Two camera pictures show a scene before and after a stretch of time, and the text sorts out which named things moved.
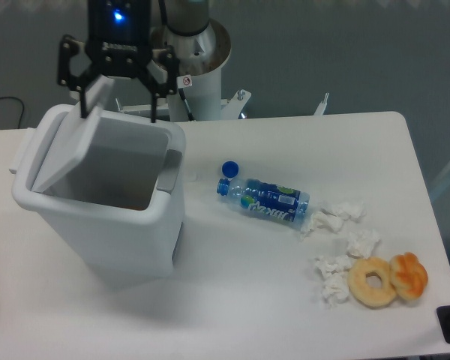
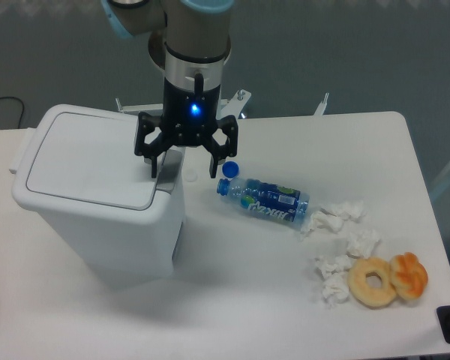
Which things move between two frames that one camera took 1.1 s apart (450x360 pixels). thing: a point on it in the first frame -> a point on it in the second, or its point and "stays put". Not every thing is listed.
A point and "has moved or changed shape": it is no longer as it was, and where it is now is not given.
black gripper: x=118 y=42 -> x=190 y=118
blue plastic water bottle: x=267 y=199 stays put
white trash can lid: x=107 y=153 has moved or changed shape
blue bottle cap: x=230 y=169 stays put
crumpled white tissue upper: x=331 y=217 stays put
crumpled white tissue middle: x=361 y=244 stays put
